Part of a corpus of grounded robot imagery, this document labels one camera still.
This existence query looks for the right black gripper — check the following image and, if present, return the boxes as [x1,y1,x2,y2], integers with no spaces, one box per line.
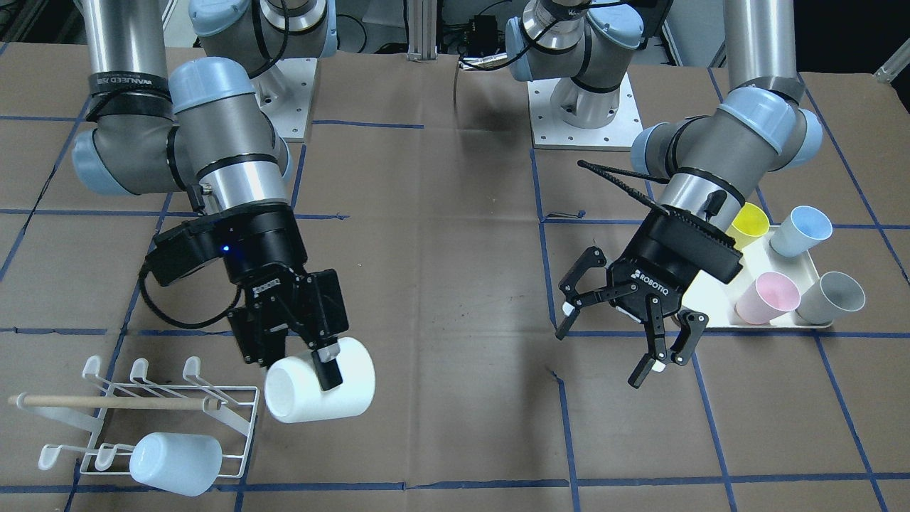
[224,206,350,391]

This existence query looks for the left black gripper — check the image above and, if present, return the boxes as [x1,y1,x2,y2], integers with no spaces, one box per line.
[555,223,707,389]

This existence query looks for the pale green plastic cup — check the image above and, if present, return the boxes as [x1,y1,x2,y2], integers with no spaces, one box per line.
[264,336,375,425]

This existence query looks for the light blue plastic cup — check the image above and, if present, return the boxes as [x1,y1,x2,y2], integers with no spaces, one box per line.
[129,433,223,496]

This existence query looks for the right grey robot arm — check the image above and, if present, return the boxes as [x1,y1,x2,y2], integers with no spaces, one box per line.
[72,1,350,391]

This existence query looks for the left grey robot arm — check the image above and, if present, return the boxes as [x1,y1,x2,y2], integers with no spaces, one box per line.
[505,1,821,388]

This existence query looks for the pink plastic cup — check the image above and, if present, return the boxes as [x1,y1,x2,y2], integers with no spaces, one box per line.
[734,272,801,325]

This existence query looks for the yellow plastic cup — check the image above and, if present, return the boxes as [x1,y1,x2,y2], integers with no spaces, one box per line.
[726,202,770,252]

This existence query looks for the grey plastic cup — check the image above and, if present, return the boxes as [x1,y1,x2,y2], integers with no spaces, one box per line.
[796,272,867,325]

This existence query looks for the cream plastic tray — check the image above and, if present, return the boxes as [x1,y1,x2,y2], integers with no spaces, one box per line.
[682,225,832,331]

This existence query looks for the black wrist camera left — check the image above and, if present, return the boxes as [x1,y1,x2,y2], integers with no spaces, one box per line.
[644,206,742,283]

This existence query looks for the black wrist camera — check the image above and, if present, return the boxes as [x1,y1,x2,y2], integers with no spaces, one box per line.
[644,206,742,283]
[146,216,234,287]

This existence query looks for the white wire cup rack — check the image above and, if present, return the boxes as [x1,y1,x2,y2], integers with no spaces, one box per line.
[9,356,261,480]

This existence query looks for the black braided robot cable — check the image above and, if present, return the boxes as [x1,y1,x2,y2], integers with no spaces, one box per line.
[139,260,246,331]

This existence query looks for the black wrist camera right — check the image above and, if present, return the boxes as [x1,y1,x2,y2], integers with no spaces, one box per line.
[146,216,234,287]

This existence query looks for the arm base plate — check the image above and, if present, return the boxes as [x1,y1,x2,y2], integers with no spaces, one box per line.
[252,58,319,143]
[527,75,641,151]

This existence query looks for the aluminium frame post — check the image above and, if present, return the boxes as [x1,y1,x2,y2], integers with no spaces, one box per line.
[405,0,439,62]

